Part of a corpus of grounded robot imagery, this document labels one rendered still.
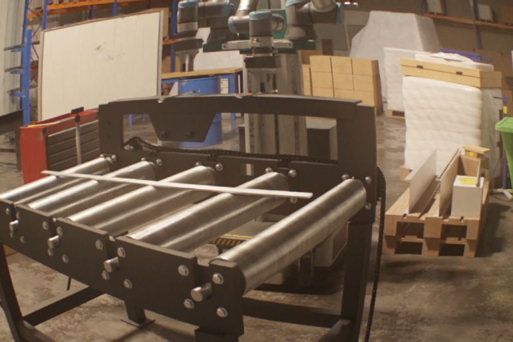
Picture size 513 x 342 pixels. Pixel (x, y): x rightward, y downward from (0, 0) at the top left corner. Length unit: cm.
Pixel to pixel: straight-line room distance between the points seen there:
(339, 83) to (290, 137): 712
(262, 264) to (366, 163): 77
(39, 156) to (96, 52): 288
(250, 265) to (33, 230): 79
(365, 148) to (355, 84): 838
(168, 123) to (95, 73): 452
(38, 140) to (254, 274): 311
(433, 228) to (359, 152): 173
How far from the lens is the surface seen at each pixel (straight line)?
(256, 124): 350
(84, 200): 214
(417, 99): 552
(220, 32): 333
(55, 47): 675
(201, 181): 223
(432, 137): 548
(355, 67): 1042
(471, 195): 366
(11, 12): 1315
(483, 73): 518
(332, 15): 310
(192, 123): 239
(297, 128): 342
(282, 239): 153
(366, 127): 206
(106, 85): 700
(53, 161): 427
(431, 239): 376
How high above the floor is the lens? 140
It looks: 13 degrees down
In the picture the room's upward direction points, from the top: 2 degrees counter-clockwise
